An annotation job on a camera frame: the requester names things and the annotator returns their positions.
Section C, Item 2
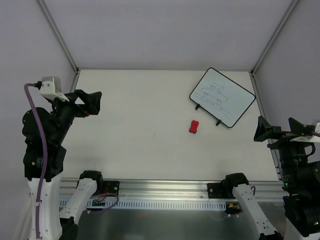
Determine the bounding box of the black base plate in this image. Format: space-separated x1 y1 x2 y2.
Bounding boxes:
206 182 234 199
102 180 120 195

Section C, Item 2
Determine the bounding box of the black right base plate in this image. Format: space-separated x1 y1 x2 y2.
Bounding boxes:
206 182 234 199

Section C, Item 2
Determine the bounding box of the black-framed small whiteboard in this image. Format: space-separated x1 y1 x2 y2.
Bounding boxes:
189 67 256 129

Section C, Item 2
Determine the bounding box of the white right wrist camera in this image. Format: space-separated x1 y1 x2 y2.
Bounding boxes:
291 121 320 143

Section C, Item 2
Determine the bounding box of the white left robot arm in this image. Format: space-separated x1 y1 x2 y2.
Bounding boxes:
22 84 104 240

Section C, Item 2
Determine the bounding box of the white slotted cable duct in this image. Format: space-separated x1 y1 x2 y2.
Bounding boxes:
59 197 227 211

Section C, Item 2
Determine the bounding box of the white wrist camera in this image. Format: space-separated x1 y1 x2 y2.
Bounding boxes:
35 76 70 102
291 121 320 143

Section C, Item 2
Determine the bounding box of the aluminium right corner post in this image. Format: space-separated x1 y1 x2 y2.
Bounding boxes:
250 0 301 76

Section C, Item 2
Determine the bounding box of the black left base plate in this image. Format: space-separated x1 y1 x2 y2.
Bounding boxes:
102 180 120 195

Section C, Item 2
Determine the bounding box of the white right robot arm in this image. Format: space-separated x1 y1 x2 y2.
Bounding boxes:
221 116 320 240

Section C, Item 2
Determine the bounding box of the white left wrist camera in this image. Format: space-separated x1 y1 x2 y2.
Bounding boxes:
35 76 70 102

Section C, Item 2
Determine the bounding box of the red bone-shaped eraser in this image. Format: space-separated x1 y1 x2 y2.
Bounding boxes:
189 120 199 134

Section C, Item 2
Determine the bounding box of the aluminium mounting rail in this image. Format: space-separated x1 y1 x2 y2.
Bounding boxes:
58 177 287 202

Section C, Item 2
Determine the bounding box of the aluminium left corner post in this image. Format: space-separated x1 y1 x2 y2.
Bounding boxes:
37 0 80 75

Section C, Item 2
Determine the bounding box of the aluminium corner post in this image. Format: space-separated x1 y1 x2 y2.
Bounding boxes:
37 0 80 75
250 0 301 76

